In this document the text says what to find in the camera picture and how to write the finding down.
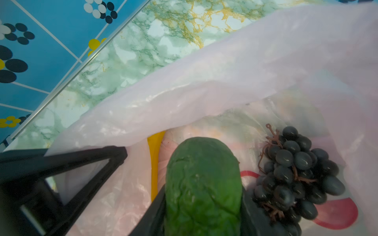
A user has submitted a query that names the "black grape bunch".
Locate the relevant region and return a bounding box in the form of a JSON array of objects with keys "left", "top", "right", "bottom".
[{"left": 252, "top": 124, "right": 346, "bottom": 236}]

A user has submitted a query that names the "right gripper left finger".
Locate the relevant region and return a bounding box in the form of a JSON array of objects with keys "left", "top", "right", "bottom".
[{"left": 129, "top": 186, "right": 166, "bottom": 236}]

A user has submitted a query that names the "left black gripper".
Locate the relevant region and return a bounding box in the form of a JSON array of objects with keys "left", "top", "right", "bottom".
[{"left": 1, "top": 146, "right": 128, "bottom": 236}]

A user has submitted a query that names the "yellow banana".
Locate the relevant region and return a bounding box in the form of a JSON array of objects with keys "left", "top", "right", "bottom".
[{"left": 147, "top": 131, "right": 165, "bottom": 202}]

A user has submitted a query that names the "pink plastic bag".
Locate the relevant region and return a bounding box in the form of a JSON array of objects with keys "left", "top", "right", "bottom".
[{"left": 47, "top": 3, "right": 378, "bottom": 236}]

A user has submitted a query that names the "light green lime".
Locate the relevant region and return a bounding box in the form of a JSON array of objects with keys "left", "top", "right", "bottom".
[{"left": 164, "top": 137, "right": 243, "bottom": 236}]

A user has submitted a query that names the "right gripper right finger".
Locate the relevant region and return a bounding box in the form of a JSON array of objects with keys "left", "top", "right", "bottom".
[{"left": 240, "top": 188, "right": 274, "bottom": 236}]

